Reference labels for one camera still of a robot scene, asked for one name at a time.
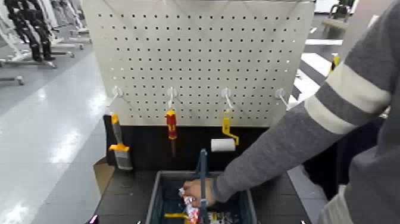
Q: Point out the white pegboard hook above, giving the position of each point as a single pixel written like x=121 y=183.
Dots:
x=117 y=92
x=280 y=93
x=171 y=93
x=226 y=93

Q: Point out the white perforated pegboard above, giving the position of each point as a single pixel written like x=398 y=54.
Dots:
x=200 y=62

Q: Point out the red yellow screwdriver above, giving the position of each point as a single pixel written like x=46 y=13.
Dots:
x=171 y=125

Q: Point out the yellow white packaged item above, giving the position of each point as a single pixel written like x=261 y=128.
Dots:
x=222 y=218

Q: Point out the black humanoid robot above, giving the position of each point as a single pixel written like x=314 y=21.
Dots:
x=36 y=31

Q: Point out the brown cardboard flap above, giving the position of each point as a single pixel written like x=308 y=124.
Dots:
x=103 y=175

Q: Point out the white metal stand frame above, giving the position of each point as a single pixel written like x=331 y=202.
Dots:
x=67 y=46
x=28 y=63

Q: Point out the yellow black striped post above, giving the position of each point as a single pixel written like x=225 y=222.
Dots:
x=335 y=62

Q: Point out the person's grey sleeved forearm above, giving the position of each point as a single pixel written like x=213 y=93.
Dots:
x=281 y=147

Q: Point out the black backing panel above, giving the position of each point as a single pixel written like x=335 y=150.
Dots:
x=150 y=147

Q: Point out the red white glue tube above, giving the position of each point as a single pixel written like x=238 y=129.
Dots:
x=191 y=212

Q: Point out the yellow paint roller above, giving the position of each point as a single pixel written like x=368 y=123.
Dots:
x=222 y=145

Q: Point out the white platform steps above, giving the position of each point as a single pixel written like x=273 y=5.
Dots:
x=315 y=62

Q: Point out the person's hand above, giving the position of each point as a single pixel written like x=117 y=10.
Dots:
x=201 y=192

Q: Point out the grey chair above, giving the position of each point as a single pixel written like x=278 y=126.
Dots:
x=334 y=23

